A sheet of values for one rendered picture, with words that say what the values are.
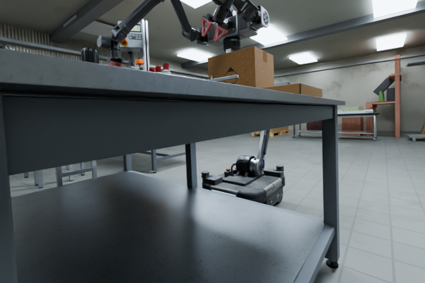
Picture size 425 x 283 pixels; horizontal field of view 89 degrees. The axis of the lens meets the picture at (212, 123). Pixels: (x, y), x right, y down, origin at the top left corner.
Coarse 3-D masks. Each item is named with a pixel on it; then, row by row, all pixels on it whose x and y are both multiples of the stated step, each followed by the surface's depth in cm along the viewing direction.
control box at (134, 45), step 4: (140, 24) 154; (132, 32) 153; (136, 32) 153; (140, 32) 154; (128, 40) 152; (132, 40) 153; (136, 40) 153; (140, 40) 154; (120, 44) 151; (124, 44) 151; (128, 44) 152; (132, 44) 153; (136, 44) 154; (140, 44) 154; (120, 48) 152; (124, 48) 152; (128, 48) 153; (132, 48) 154; (136, 48) 154; (140, 48) 155
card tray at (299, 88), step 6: (294, 84) 64; (300, 84) 63; (276, 90) 67; (282, 90) 66; (288, 90) 65; (294, 90) 64; (300, 90) 63; (306, 90) 67; (312, 90) 72; (318, 90) 78; (318, 96) 78
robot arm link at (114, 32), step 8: (152, 0) 132; (160, 0) 133; (144, 8) 132; (152, 8) 135; (128, 16) 131; (136, 16) 131; (144, 16) 135; (120, 24) 131; (128, 24) 131; (136, 24) 134; (112, 32) 131; (120, 32) 130; (128, 32) 133
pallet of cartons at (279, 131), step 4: (276, 128) 713; (280, 128) 729; (284, 128) 752; (256, 132) 735; (260, 132) 724; (272, 132) 696; (276, 132) 712; (280, 132) 730; (288, 132) 771; (272, 136) 693
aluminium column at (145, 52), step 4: (140, 20) 156; (144, 20) 156; (144, 24) 156; (144, 28) 156; (144, 32) 156; (144, 36) 156; (144, 40) 155; (148, 40) 158; (144, 44) 155; (148, 44) 158; (144, 48) 155; (148, 48) 158; (140, 52) 157; (144, 52) 155; (148, 52) 158; (140, 56) 158; (144, 56) 155; (148, 56) 158; (144, 60) 155; (148, 60) 158; (144, 64) 155; (148, 64) 158; (144, 68) 156; (148, 68) 158
